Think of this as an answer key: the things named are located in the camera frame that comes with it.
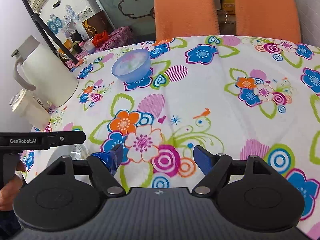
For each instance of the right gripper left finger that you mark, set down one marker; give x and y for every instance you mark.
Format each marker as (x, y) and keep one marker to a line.
(104, 166)

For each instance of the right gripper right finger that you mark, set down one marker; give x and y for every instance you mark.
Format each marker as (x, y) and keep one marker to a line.
(215, 170)

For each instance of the blue plastic bowl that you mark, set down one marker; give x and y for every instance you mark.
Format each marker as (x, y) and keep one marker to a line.
(132, 66)

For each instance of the person's left hand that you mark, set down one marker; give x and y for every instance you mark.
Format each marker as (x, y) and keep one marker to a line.
(9, 193)

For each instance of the cream tumbler cup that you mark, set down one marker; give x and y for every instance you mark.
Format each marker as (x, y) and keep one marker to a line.
(25, 105)

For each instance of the floral tablecloth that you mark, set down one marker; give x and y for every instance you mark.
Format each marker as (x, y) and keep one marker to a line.
(229, 94)

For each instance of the cream thermos jug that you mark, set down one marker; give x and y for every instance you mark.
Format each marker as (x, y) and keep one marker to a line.
(39, 70)

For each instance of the purple fabric bundle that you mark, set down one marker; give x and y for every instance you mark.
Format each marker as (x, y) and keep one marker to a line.
(120, 37)

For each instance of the brown gift box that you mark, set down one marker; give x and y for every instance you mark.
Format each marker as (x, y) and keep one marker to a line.
(98, 23)

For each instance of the left orange chair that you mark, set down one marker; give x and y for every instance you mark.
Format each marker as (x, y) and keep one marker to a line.
(185, 18)

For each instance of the orange chair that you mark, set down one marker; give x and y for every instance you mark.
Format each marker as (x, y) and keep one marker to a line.
(185, 18)
(268, 18)

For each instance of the right orange chair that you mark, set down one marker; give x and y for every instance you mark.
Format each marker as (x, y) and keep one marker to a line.
(268, 18)

